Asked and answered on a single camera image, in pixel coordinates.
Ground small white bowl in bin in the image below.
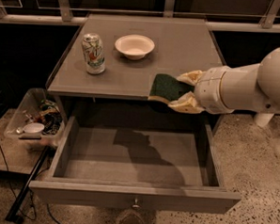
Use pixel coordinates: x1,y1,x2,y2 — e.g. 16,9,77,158
23,122,44,134

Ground white paper bowl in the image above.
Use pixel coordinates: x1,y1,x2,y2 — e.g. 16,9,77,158
115,34,155,60

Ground black floor cable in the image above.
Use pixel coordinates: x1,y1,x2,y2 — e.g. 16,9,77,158
0,126,74,224

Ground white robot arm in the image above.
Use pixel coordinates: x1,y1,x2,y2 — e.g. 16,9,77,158
168,48,280,127

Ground white green soda can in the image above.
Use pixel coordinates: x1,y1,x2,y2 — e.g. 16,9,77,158
82,33,105,75

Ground grey cabinet counter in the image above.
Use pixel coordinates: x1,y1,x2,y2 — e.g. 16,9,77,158
43,10,245,136

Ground metal drawer knob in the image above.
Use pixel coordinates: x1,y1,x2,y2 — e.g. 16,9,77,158
132,199,141,210

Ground black metal stand leg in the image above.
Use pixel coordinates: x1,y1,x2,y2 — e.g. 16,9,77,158
6,146,50,224

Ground metal window railing frame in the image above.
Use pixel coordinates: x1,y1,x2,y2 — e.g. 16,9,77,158
0,0,280,33

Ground clutter items in bin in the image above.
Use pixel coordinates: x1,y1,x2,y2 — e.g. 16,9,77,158
23,99,63,135

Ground clear plastic storage bin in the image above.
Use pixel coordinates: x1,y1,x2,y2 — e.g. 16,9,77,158
5,88,65,151

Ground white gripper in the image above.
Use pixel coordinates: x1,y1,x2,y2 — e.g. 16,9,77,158
168,66,233,114

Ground open grey top drawer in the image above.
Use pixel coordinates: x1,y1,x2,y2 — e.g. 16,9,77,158
30,119,241,214

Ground green and yellow sponge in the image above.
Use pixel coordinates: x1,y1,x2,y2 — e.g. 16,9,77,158
148,73,194,104

